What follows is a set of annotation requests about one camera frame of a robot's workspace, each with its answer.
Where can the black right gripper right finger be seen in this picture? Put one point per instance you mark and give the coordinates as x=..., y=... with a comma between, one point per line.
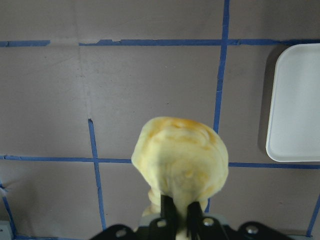
x=194, y=216

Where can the yellow bread roll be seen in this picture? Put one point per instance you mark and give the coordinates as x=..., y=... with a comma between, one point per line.
x=182, y=159

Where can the white rectangular tray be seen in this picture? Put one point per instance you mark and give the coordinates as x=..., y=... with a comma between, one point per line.
x=293, y=133

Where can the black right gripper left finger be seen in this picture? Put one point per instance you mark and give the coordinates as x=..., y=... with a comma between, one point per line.
x=168, y=224

